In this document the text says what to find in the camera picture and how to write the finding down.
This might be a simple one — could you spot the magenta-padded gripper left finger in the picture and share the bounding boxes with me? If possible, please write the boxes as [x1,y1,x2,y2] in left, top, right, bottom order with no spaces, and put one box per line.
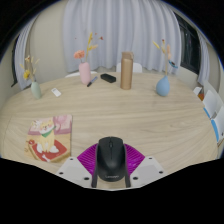
[55,143,99,189]

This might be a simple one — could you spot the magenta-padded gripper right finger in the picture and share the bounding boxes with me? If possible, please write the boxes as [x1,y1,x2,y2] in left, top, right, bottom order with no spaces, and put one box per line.
[124,143,166,189]

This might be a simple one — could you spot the black computer mouse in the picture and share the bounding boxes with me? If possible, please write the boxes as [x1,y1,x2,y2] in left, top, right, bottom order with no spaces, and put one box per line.
[95,136,128,183]

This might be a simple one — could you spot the cat print mouse pad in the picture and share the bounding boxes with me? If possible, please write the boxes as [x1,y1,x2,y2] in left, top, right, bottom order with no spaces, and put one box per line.
[24,114,74,164]

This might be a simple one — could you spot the small white remote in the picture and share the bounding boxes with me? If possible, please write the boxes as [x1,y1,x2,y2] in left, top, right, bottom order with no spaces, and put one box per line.
[50,87,63,98]

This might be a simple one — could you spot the blue vase with dried flowers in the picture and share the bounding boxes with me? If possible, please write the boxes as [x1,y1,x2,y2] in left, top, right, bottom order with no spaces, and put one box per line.
[152,38,179,98]

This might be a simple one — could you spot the green vase with yellow flowers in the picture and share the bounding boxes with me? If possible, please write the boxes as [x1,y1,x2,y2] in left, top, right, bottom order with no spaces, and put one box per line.
[19,54,43,100]

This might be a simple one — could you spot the blue marker pen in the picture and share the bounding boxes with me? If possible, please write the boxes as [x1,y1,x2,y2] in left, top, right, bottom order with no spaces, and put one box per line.
[86,76,99,88]

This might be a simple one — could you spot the white and blue chairs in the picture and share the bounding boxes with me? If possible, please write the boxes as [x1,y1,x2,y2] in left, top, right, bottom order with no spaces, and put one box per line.
[193,86,224,148]

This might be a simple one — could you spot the white chair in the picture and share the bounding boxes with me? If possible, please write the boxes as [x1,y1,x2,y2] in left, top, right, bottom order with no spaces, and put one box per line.
[115,61,143,74]
[64,70,98,79]

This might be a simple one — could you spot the pink vase with orange flowers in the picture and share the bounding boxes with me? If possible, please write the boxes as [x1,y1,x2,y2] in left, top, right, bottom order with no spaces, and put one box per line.
[73,32,104,86]

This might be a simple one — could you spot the black case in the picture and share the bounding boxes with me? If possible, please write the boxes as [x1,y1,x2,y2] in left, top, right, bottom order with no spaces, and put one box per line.
[100,73,117,84]

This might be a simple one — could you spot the copper drink bottle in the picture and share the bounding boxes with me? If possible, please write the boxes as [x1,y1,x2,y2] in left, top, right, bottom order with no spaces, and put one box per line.
[120,51,135,91]

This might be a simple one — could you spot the dark window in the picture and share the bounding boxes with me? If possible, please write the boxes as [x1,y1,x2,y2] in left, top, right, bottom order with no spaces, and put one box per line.
[174,13,202,75]
[10,36,19,88]

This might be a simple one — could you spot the narrow white curtain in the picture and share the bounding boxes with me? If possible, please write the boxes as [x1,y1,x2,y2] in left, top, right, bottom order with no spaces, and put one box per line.
[13,16,39,91]
[196,31,211,86]

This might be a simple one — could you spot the wide white curtain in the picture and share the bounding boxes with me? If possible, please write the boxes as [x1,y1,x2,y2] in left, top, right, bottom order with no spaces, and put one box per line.
[62,0,183,75]

